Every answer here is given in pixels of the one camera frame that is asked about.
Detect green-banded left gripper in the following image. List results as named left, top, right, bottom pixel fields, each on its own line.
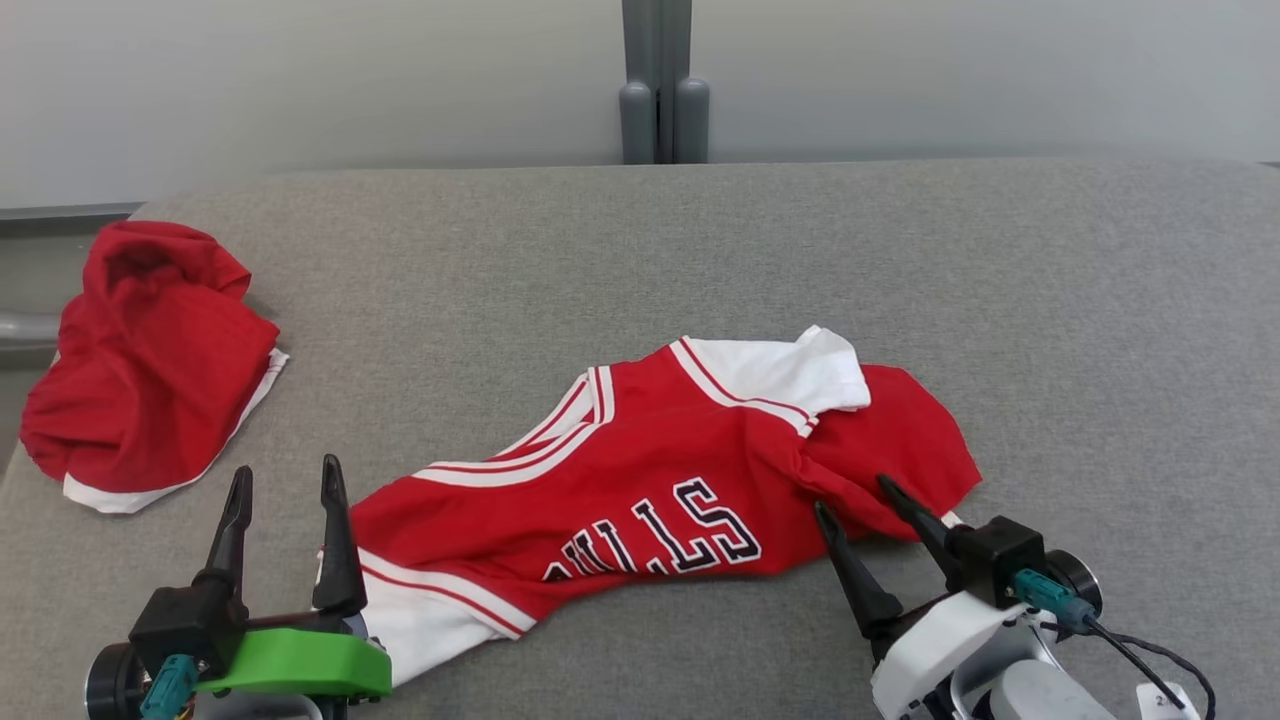
left=194, top=454, right=394, bottom=720

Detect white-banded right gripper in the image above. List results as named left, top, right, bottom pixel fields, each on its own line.
left=814, top=476, right=1032, bottom=720

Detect red white-trimmed basketball shorts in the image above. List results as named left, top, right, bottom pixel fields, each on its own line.
left=19, top=220, right=292, bottom=516

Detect red Bulls basketball jersey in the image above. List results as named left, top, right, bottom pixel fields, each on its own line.
left=318, top=325, right=984, bottom=690

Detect white paper label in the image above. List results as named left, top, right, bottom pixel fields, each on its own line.
left=1136, top=682, right=1202, bottom=720

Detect grey metal tube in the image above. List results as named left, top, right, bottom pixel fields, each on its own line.
left=0, top=311, right=63, bottom=347

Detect black cable with teal connector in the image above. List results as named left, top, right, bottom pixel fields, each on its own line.
left=139, top=654, right=199, bottom=720
left=1014, top=568, right=1217, bottom=720

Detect dark grey metal frame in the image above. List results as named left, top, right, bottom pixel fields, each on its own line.
left=0, top=203, right=143, bottom=238

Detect grey metal partition post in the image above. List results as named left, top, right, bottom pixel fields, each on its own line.
left=618, top=0, right=712, bottom=166

